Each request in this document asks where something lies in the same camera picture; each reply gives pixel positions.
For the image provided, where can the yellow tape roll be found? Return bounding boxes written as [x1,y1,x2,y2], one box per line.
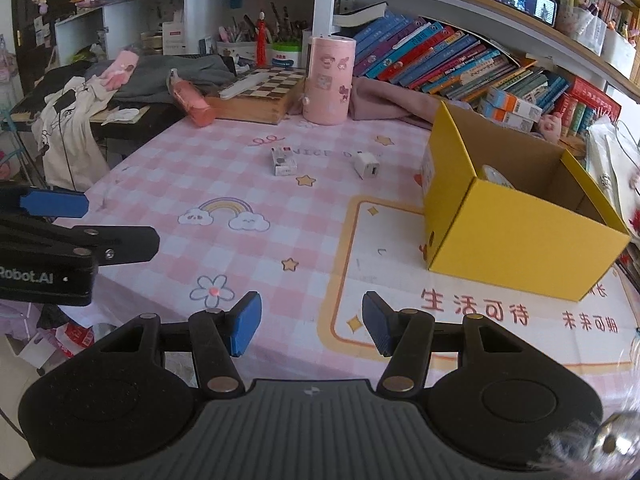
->
[480,165,514,190]

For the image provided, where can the pink glove on cloth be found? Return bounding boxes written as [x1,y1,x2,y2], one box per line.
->
[99,50,139,91]

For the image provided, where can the pink checkered tablecloth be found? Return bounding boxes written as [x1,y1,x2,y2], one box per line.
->
[66,118,639,403]

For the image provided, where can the grey cloth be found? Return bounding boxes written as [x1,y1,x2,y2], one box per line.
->
[84,53,237,106]

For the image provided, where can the yellow cardboard box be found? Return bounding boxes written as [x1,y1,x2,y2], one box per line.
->
[422,103,630,301]

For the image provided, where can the pink water bottle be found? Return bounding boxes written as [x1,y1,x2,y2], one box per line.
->
[167,68,216,128]

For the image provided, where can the small white charger cube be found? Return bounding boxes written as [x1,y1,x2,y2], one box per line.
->
[352,152,380,180]

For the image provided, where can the wooden chessboard box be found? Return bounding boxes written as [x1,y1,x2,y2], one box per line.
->
[205,67,306,125]

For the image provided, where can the orange white box lower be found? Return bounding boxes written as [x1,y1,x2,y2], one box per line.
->
[478,100,534,133]

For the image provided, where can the orange white box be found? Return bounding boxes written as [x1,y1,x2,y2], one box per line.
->
[478,100,534,133]
[486,88,542,122]

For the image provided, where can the orange white box upper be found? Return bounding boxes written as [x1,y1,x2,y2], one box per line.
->
[486,88,542,122]

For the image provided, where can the pink cylindrical container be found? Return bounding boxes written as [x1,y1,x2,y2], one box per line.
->
[303,36,356,126]

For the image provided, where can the pink pig figurine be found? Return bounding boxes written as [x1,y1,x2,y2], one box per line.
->
[536,114,562,144]

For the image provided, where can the red thick dictionary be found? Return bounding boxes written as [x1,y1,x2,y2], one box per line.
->
[568,76,622,122]

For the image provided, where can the white pen holder box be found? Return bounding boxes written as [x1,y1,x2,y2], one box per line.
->
[601,28,636,79]

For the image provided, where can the smartphone on shelf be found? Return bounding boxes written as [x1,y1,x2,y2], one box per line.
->
[496,0,556,26]

